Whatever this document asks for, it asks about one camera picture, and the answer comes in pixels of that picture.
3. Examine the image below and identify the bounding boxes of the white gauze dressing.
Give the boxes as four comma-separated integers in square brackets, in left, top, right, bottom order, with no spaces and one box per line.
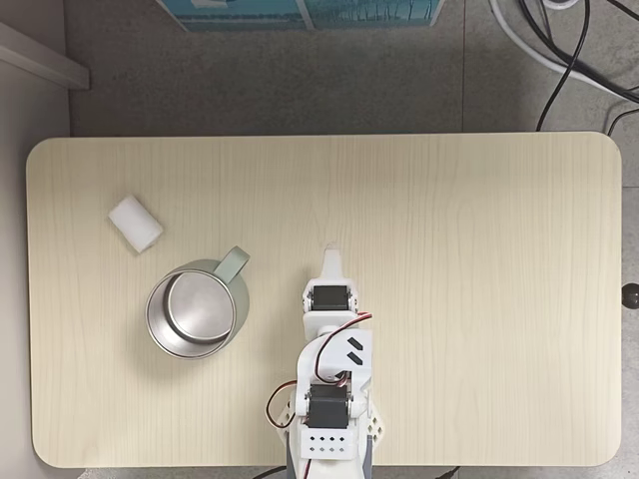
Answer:
[107,195,165,256]

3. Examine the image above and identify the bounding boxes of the sage green steel mug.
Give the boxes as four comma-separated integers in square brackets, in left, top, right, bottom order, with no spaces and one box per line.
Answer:
[144,244,252,359]

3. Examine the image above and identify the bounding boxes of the teal printed box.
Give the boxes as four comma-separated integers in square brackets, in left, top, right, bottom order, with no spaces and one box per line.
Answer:
[156,0,312,33]
[301,0,446,31]

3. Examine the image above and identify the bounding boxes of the white shelf ledge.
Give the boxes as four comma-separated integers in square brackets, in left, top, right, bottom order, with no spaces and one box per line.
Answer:
[0,21,92,92]

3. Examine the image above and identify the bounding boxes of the red servo cable at gripper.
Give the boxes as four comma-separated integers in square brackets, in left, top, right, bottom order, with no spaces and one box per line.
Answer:
[314,311,375,386]

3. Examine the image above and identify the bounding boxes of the red servo cable at base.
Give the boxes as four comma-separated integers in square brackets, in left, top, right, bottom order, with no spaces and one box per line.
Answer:
[265,379,299,430]

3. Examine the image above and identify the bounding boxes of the thick white cable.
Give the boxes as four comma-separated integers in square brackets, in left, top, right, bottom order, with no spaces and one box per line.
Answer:
[487,0,639,105]

